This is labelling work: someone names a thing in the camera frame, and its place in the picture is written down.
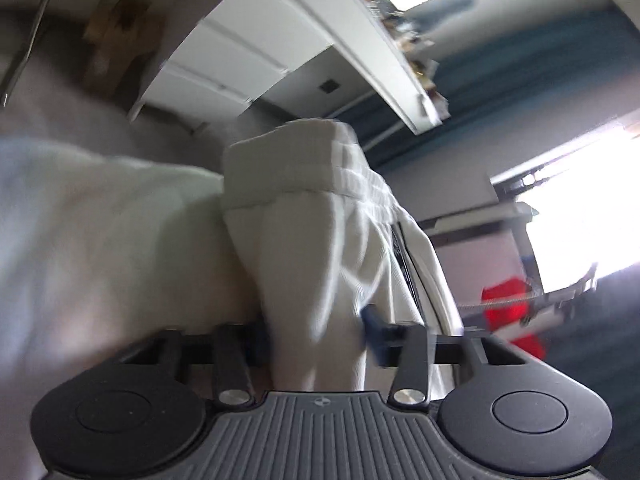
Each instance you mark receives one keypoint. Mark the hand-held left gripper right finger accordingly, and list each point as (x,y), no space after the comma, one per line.
(374,332)

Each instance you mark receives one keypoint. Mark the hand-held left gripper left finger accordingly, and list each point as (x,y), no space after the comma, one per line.
(261,342)

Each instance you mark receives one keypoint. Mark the white pants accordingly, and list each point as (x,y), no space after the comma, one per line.
(320,240)

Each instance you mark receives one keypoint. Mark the red bag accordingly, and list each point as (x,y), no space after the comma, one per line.
(510,310)

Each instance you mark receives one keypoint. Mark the white metal rack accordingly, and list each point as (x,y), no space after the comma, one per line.
(525,240)

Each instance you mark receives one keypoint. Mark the pale cloth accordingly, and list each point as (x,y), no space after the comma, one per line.
(100,240)

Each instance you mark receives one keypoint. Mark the blue curtain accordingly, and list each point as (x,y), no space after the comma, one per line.
(500,90)

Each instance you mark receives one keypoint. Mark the white cluttered shelf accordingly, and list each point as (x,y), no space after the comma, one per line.
(370,45)

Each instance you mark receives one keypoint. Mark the white drawer cabinet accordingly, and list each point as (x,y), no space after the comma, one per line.
(235,55)

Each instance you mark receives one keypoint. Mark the brown cardboard box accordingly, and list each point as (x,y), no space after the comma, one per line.
(117,40)

